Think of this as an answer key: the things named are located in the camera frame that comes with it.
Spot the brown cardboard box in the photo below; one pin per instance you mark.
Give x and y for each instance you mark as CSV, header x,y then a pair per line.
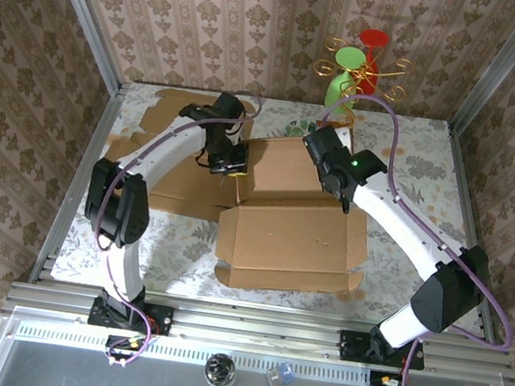
x,y
288,245
180,196

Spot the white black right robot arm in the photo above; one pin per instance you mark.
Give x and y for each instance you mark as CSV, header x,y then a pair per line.
x,y
397,222

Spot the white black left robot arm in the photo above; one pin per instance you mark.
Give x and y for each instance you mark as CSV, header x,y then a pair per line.
x,y
173,143

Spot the green plastic goblet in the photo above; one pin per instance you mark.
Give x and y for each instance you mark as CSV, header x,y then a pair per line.
x,y
336,96

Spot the floral print tablecloth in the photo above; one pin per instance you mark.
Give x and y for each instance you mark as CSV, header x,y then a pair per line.
x,y
171,262

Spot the red plastic goblet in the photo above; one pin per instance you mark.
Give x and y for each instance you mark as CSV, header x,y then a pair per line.
x,y
374,39

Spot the wide aluminium base beam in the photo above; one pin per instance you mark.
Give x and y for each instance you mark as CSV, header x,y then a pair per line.
x,y
258,327

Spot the shiny round metal object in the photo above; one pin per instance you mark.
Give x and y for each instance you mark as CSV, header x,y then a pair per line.
x,y
220,371

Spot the small clear blue cube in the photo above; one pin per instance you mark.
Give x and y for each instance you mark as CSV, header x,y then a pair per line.
x,y
279,376

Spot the aluminium side rail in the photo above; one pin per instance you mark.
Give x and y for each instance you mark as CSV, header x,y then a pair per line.
x,y
99,132
464,183

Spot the aluminium frame post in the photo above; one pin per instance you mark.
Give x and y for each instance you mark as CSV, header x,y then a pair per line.
x,y
501,69
85,15

